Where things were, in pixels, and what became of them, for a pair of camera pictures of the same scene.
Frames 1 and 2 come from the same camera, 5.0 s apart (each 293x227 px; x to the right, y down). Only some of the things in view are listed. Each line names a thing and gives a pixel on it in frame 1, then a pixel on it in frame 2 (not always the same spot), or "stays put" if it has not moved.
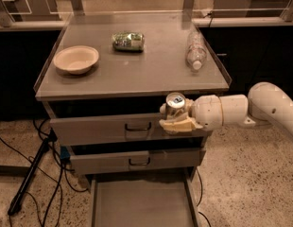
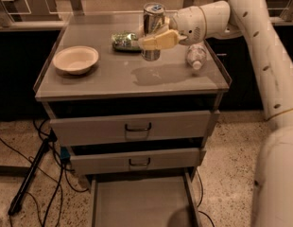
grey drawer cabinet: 104,81 stays put
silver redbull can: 175,104 -> 153,15
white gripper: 206,112 -> 188,23
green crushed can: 128,42 stays put
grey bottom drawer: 142,200 stays put
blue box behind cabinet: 64,152 stays put
